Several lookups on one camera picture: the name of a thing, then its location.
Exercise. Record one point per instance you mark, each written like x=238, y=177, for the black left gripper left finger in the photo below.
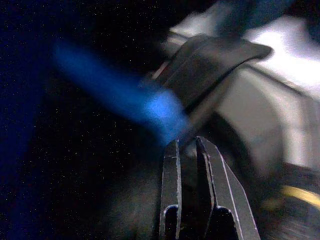
x=171, y=180

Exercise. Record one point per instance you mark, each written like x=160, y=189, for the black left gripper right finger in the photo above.
x=225, y=190

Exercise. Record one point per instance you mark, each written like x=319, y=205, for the blue cloth garment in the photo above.
x=155, y=107

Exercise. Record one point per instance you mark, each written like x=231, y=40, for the grey top-load washing machine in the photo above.
x=255, y=112

